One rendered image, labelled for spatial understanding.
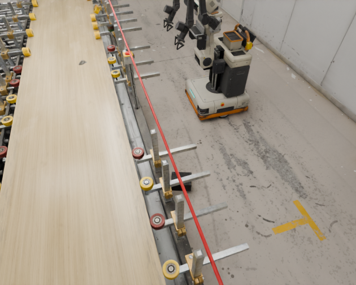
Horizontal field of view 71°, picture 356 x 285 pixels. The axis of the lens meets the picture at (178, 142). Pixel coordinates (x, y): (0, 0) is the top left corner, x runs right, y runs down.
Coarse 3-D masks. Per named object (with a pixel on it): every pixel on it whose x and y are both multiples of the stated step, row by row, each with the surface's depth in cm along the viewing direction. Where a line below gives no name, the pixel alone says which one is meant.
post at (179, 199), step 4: (176, 196) 114; (180, 196) 113; (176, 200) 113; (180, 200) 113; (176, 204) 115; (180, 204) 115; (176, 208) 118; (180, 208) 118; (176, 212) 122; (180, 212) 120; (176, 216) 125; (180, 216) 124; (176, 220) 129; (180, 220) 127; (176, 224) 134; (180, 224) 131; (180, 236) 143
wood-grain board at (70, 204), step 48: (48, 0) 356; (48, 48) 260; (96, 48) 259; (48, 96) 205; (96, 96) 204; (48, 144) 169; (96, 144) 169; (0, 192) 144; (48, 192) 144; (96, 192) 144; (0, 240) 125; (48, 240) 125; (96, 240) 125; (144, 240) 125
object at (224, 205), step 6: (216, 204) 144; (222, 204) 144; (198, 210) 142; (204, 210) 142; (210, 210) 142; (216, 210) 143; (186, 216) 139; (192, 216) 139; (198, 216) 141; (168, 222) 137; (162, 228) 137
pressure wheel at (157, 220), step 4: (152, 216) 133; (156, 216) 133; (160, 216) 133; (152, 220) 131; (156, 220) 131; (160, 220) 132; (164, 220) 132; (152, 224) 130; (156, 224) 130; (160, 224) 130; (156, 228) 130; (160, 228) 131
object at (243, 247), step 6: (240, 246) 128; (246, 246) 128; (222, 252) 126; (228, 252) 126; (234, 252) 126; (240, 252) 128; (216, 258) 124; (222, 258) 126; (186, 264) 122; (204, 264) 123; (180, 270) 121; (186, 270) 121
